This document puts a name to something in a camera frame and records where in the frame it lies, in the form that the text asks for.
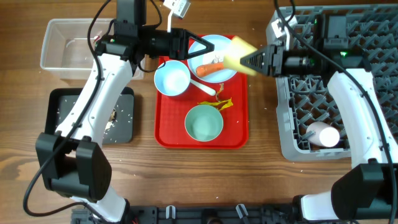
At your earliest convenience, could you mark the red serving tray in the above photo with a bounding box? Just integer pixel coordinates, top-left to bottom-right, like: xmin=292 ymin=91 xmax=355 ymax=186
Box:
xmin=154 ymin=34 xmax=249 ymax=150

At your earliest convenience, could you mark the pink plastic cup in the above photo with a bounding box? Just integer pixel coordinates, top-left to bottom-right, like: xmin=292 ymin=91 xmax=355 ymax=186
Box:
xmin=306 ymin=121 xmax=340 ymax=147

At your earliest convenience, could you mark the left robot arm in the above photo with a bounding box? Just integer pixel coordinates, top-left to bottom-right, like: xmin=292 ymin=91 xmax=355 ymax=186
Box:
xmin=35 ymin=1 xmax=201 ymax=223

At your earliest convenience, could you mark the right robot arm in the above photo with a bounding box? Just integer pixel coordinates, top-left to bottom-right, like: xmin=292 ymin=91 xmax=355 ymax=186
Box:
xmin=239 ymin=14 xmax=397 ymax=222

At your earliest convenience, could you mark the light blue plate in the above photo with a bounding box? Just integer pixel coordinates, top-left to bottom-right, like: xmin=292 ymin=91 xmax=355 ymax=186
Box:
xmin=187 ymin=34 xmax=239 ymax=84

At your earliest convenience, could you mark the orange carrot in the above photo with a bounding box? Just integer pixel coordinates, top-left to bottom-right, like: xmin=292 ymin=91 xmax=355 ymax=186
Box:
xmin=196 ymin=62 xmax=224 ymax=78

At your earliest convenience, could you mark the yellow plastic cup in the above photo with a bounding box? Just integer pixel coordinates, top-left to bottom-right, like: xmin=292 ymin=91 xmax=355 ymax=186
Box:
xmin=223 ymin=36 xmax=257 ymax=76

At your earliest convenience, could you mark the clear plastic bin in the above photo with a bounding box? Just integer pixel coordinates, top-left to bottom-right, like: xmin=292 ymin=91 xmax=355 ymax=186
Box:
xmin=40 ymin=18 xmax=146 ymax=81

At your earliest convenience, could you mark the light blue bowl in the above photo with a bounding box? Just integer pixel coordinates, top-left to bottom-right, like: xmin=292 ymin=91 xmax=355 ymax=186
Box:
xmin=154 ymin=60 xmax=191 ymax=96

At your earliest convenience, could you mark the grey dishwasher rack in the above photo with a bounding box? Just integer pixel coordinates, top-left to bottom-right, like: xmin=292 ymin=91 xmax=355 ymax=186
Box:
xmin=274 ymin=0 xmax=397 ymax=166

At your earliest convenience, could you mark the black plastic tray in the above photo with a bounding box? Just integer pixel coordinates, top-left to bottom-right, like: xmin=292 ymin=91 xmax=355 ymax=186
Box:
xmin=45 ymin=87 xmax=134 ymax=144

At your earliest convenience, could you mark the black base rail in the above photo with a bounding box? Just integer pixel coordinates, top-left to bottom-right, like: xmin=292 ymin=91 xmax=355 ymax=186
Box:
xmin=70 ymin=204 xmax=302 ymax=224

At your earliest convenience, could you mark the brown food scrap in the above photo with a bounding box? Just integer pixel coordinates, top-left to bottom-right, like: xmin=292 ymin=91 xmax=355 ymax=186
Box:
xmin=105 ymin=109 xmax=117 ymax=131

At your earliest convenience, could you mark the yellow snack wrapper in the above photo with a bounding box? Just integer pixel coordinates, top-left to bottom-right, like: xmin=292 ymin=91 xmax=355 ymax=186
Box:
xmin=197 ymin=83 xmax=233 ymax=111

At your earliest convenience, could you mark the white spoon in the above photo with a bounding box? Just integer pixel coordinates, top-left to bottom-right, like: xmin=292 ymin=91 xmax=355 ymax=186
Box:
xmin=190 ymin=79 xmax=216 ymax=96

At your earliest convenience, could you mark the green bowl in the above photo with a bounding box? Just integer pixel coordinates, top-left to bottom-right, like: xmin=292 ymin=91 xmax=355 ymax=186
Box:
xmin=184 ymin=105 xmax=224 ymax=142

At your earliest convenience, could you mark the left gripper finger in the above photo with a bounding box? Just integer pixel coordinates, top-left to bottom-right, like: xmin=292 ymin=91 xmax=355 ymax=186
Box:
xmin=185 ymin=29 xmax=215 ymax=52
xmin=187 ymin=47 xmax=214 ymax=60

